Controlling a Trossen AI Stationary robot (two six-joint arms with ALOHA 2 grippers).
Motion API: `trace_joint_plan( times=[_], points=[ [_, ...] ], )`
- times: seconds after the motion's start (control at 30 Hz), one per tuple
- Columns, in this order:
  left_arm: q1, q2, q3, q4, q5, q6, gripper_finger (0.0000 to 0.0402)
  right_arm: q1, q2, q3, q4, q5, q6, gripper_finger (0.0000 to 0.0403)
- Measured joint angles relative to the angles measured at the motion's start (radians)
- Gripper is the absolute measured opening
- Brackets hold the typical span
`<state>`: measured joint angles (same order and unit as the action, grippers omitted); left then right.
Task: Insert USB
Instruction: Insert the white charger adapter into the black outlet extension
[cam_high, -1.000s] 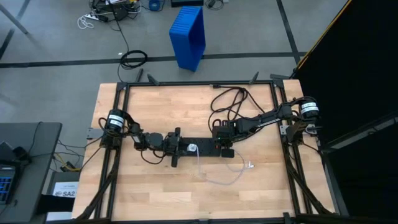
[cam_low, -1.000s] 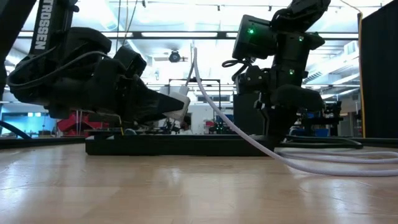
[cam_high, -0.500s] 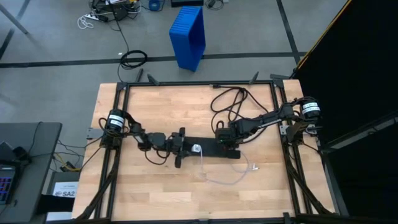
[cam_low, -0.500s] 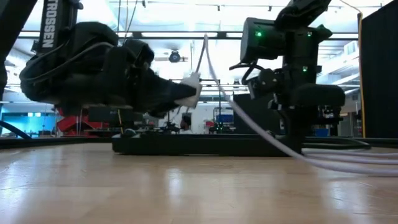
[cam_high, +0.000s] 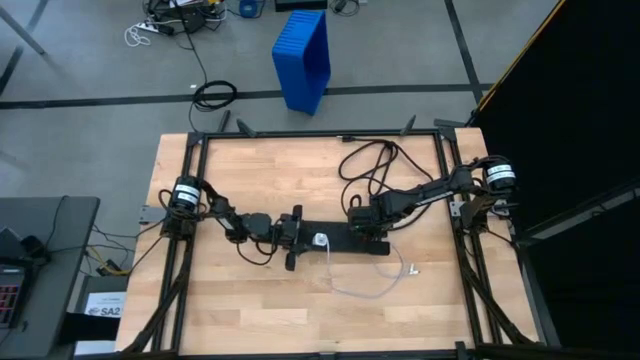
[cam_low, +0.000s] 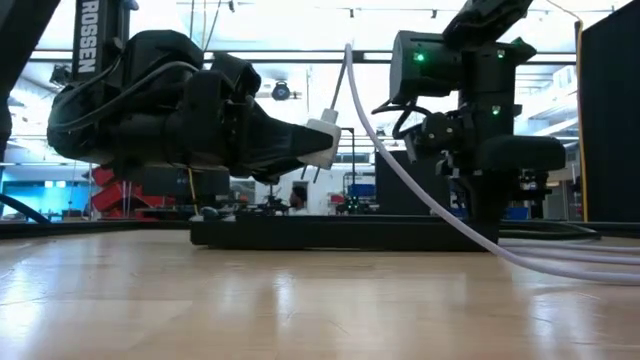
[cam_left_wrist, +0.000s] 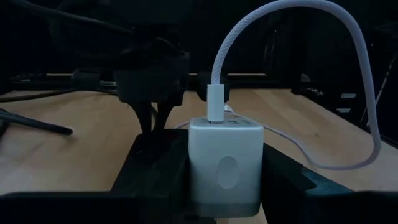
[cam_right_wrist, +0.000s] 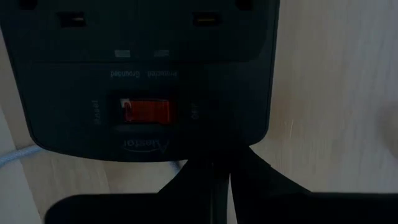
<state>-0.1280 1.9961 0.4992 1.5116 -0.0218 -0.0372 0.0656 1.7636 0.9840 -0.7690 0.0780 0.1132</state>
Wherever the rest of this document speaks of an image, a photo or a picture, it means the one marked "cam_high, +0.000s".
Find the black electronics pile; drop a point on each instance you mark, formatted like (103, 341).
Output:
(192, 15)

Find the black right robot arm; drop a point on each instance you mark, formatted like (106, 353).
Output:
(440, 190)

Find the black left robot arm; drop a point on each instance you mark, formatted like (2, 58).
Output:
(220, 207)

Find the black flat box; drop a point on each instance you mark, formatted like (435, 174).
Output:
(300, 4)

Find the grey floor cabinet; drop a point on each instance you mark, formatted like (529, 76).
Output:
(107, 284)

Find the black object on desk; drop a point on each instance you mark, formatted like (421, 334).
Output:
(20, 245)

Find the grey desk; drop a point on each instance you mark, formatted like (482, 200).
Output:
(50, 280)

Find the white USB charger block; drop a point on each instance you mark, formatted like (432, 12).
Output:
(320, 239)

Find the black partition with yellow edge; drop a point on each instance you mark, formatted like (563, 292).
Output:
(575, 100)

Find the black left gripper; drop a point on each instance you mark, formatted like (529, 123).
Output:
(290, 235)

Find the blue round reel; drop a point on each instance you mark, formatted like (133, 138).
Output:
(247, 7)

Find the black keypad with lit keys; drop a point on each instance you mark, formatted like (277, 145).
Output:
(10, 300)

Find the white printed sign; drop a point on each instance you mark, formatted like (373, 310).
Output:
(105, 306)

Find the grey metal mounting plate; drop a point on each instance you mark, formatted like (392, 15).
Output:
(455, 209)
(150, 215)

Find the black aluminium table frame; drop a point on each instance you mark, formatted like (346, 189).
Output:
(320, 134)

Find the white floor power strip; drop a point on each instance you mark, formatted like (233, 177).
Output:
(155, 27)

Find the blue plastic bin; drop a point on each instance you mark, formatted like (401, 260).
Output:
(300, 60)

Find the black power strip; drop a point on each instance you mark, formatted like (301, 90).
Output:
(340, 239)

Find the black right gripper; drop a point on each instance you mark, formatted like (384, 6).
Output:
(372, 217)

